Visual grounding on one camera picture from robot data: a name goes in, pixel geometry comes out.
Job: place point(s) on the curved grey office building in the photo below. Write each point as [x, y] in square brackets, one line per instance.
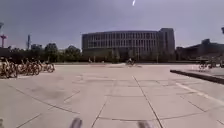
[128, 41]

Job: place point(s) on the grey stone slab plaza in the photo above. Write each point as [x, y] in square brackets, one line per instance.
[120, 93]

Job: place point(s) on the row of trees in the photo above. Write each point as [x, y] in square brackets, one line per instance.
[50, 52]

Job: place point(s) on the robot's own part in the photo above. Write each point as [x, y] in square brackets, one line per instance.
[144, 124]
[76, 123]

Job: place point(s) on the row of yellow bicycles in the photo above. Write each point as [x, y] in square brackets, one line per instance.
[26, 67]

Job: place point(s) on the dark tower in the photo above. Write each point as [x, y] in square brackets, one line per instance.
[28, 41]

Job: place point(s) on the raised stone platform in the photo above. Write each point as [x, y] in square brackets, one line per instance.
[200, 75]

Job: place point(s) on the low dark building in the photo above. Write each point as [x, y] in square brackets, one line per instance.
[203, 49]

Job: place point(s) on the group of parked bicycles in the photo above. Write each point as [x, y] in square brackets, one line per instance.
[208, 64]

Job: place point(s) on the tall light mast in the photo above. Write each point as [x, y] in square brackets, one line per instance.
[3, 40]

